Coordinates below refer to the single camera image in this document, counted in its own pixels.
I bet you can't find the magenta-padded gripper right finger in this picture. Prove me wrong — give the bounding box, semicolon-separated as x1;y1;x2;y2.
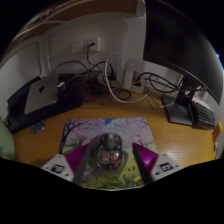
132;142;185;184

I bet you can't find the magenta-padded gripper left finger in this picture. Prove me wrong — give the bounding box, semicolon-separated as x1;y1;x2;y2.
41;138;99;185

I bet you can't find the transparent computer mouse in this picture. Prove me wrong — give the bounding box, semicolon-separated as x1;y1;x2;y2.
95;132;124;171

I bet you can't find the floral print mouse pad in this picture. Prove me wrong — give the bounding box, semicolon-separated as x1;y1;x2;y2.
59;117;159;190

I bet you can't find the grey metal plate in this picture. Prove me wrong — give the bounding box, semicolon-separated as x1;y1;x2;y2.
30;120;46;136

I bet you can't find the pale green object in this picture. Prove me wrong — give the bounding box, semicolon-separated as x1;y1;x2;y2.
0;116;16;161

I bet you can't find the black mechanical keyboard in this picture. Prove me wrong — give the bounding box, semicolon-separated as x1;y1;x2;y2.
189;101;216;131

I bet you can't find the black flat box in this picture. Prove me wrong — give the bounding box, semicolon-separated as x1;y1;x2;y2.
6;74;84;134

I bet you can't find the silver mini computer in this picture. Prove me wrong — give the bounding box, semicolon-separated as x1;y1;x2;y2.
23;74;61;115

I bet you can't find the white power strip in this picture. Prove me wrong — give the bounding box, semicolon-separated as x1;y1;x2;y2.
97;68;146;95

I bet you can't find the black curved monitor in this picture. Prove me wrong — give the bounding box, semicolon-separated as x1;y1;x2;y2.
143;0;224;127

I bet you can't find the white cable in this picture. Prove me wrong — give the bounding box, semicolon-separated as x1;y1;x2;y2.
103;51;155;104

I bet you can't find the black cable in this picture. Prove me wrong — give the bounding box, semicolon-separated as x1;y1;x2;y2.
51;42;118;102

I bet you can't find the white wall socket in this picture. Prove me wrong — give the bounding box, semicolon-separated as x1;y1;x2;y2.
70;39;85;54
83;36;102;53

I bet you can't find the wooden wall shelf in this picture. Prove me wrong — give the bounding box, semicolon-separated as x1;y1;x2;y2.
0;0;148;64

